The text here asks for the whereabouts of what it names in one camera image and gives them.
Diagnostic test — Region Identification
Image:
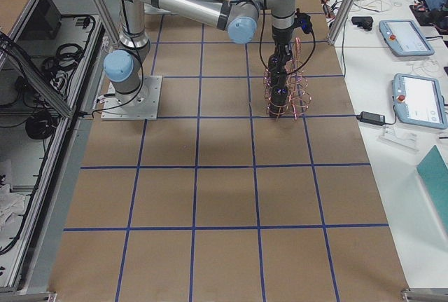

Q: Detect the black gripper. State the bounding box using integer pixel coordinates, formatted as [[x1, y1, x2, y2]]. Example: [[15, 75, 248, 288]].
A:
[[272, 18, 293, 57]]

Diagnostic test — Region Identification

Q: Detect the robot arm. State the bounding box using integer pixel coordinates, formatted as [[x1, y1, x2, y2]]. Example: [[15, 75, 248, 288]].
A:
[[104, 0, 295, 104]]

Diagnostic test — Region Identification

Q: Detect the black power supply on table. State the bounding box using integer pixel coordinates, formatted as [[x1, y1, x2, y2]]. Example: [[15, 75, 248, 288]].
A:
[[356, 111, 386, 126]]

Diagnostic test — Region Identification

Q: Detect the far teach pendant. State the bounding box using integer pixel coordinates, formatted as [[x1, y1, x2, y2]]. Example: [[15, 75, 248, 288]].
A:
[[379, 20, 435, 57]]

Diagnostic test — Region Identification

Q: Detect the teach pendant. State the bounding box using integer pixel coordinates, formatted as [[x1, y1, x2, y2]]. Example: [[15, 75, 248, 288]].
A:
[[392, 74, 447, 130], [379, 20, 435, 57]]

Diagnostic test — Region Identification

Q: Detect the near teach pendant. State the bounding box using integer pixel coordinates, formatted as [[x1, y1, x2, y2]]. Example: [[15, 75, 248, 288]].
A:
[[392, 74, 447, 130]]

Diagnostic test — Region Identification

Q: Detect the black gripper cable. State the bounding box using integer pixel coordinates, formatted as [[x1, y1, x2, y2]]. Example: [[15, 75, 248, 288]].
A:
[[258, 0, 318, 78]]

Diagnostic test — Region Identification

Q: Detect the copper wire bottle basket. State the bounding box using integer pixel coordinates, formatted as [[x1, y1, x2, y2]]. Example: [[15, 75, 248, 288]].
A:
[[264, 37, 312, 119]]

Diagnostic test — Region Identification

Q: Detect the aluminium frame post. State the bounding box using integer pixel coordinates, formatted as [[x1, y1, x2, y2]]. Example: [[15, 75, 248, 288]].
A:
[[328, 0, 355, 45]]

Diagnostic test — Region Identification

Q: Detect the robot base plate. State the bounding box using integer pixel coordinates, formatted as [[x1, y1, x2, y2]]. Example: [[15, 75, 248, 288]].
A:
[[101, 76, 162, 121]]

